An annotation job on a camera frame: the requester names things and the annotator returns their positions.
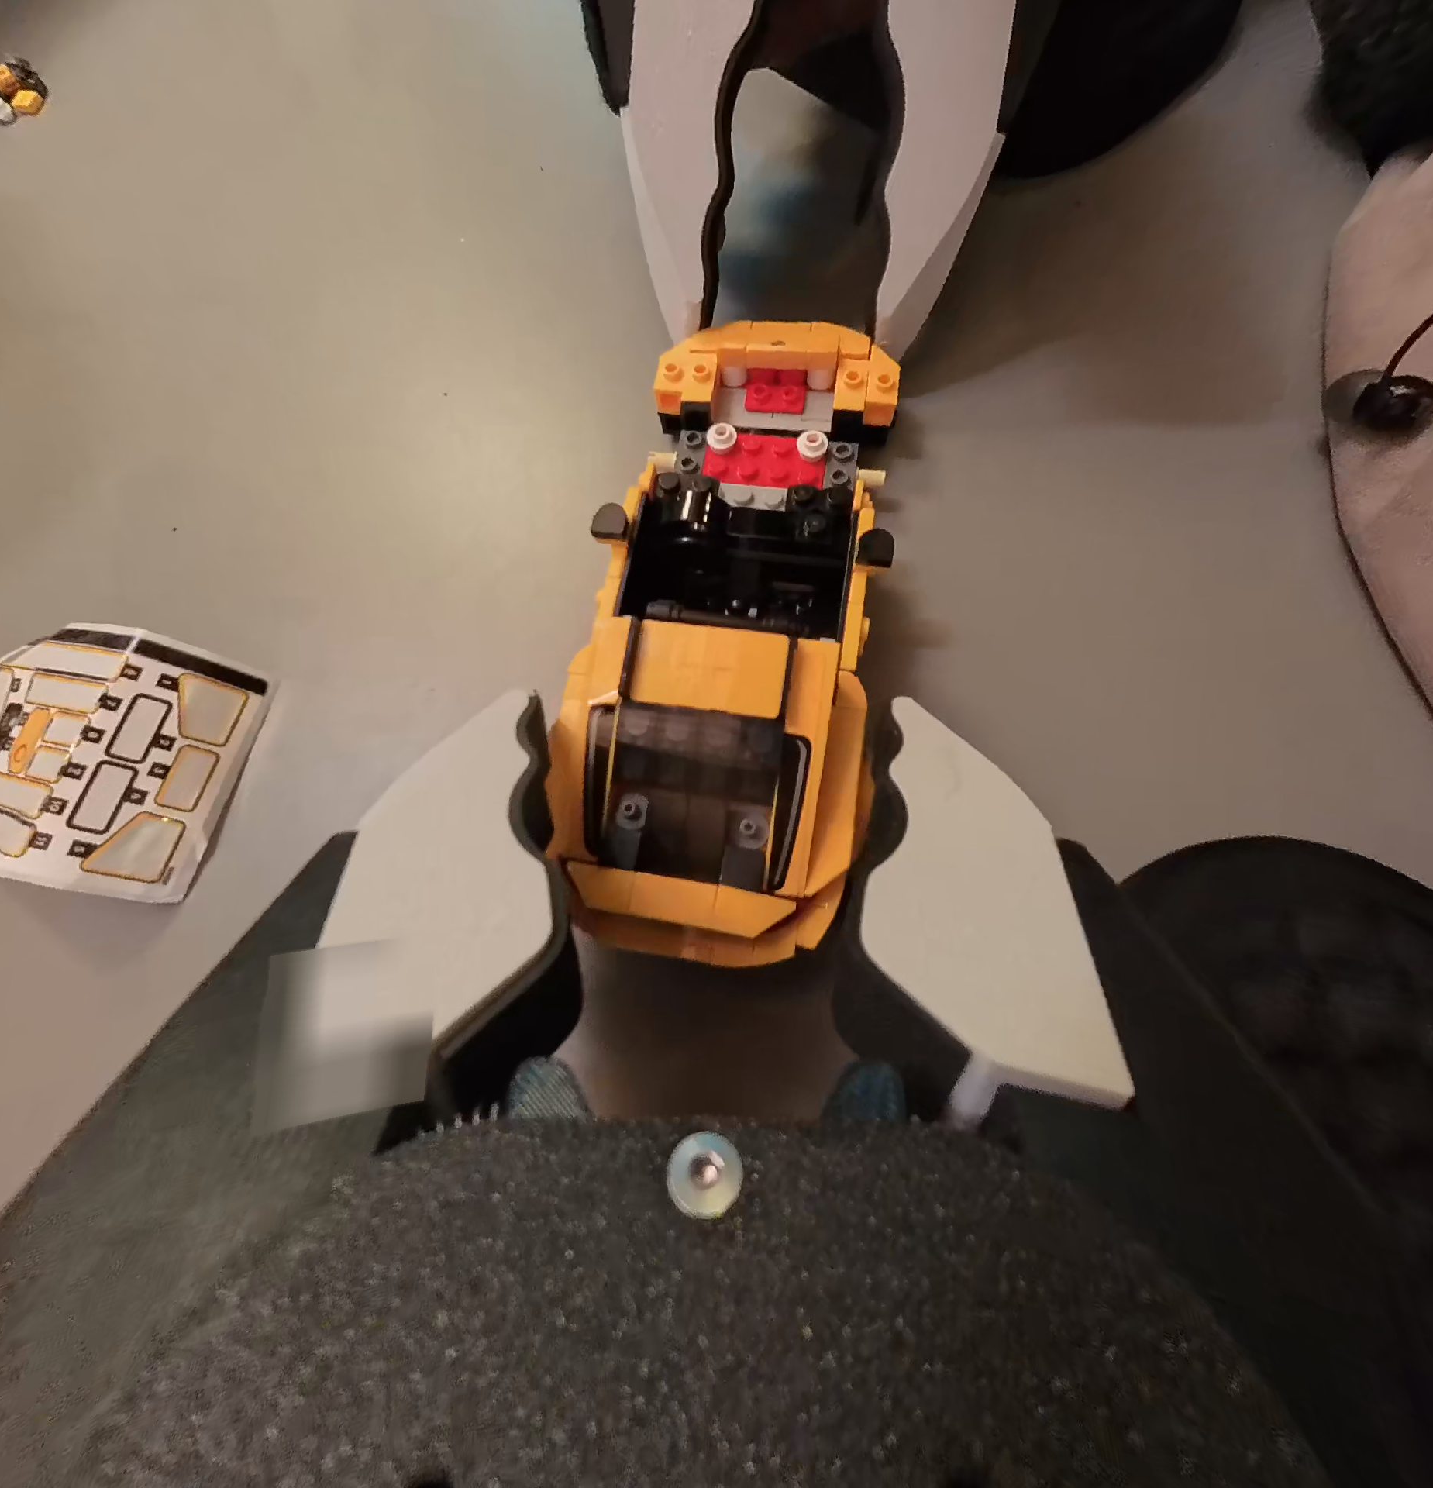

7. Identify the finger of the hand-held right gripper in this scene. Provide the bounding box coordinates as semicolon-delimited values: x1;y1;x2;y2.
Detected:
619;0;778;341
865;0;1016;346

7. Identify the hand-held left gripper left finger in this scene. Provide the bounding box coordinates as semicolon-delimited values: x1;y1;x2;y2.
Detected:
319;691;580;1119

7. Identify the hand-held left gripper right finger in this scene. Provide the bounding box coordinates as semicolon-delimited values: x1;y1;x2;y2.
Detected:
834;694;1138;1130

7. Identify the yellow lego car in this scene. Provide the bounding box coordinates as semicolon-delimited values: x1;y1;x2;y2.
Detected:
542;319;904;966

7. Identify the white sticker sheet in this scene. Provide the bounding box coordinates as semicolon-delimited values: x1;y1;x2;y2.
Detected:
0;621;276;906

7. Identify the black cable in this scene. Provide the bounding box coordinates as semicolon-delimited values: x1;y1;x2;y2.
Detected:
1325;304;1433;440

